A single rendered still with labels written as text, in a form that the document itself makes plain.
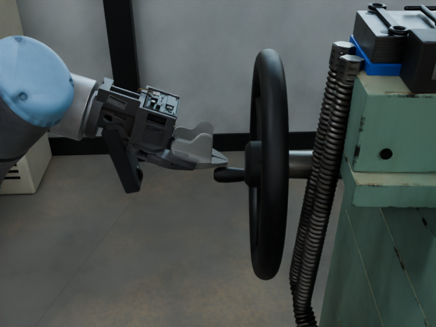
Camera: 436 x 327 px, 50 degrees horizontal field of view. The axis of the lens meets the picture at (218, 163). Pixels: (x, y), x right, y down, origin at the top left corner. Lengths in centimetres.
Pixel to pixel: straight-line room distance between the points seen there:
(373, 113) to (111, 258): 130
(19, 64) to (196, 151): 30
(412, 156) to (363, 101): 8
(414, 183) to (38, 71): 39
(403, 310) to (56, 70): 50
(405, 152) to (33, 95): 37
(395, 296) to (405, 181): 22
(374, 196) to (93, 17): 157
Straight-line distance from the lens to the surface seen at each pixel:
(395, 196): 51
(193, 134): 72
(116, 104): 67
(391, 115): 48
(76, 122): 67
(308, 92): 207
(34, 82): 50
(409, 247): 63
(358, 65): 50
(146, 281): 157
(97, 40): 196
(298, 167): 60
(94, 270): 163
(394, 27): 50
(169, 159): 68
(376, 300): 76
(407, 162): 51
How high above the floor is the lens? 115
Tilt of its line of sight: 34 degrees down
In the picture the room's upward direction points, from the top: straight up
